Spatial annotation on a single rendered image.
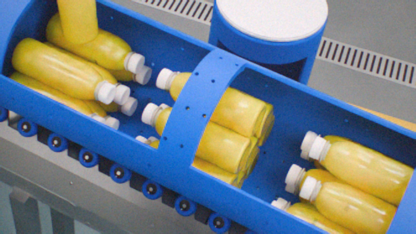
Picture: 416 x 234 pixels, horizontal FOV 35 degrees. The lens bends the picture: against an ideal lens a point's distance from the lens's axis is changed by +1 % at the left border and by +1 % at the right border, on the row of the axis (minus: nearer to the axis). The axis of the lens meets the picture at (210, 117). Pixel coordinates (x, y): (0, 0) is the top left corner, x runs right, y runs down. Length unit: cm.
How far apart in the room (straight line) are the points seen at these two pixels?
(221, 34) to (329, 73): 149
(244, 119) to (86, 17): 36
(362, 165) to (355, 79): 193
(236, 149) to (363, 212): 24
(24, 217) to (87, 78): 61
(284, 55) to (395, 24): 189
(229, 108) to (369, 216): 30
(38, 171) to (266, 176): 49
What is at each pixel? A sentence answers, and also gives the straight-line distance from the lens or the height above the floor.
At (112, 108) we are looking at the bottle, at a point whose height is 100.
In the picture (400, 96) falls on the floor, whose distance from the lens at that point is 308.
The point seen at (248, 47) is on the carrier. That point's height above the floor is 99.
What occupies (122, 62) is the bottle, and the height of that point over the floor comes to 111.
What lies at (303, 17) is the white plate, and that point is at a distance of 164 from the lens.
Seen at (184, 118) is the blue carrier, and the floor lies 120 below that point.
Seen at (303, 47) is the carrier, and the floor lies 100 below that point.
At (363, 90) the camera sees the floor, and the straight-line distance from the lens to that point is 304.
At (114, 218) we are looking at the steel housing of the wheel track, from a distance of 142.
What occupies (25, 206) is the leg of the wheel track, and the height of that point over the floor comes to 61.
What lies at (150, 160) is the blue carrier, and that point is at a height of 110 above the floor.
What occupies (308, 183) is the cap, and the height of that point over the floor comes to 113.
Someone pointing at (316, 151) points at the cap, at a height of 116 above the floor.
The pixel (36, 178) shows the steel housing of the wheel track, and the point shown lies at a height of 85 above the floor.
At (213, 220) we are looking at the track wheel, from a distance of 129.
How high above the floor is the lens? 205
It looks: 48 degrees down
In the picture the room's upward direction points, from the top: 9 degrees clockwise
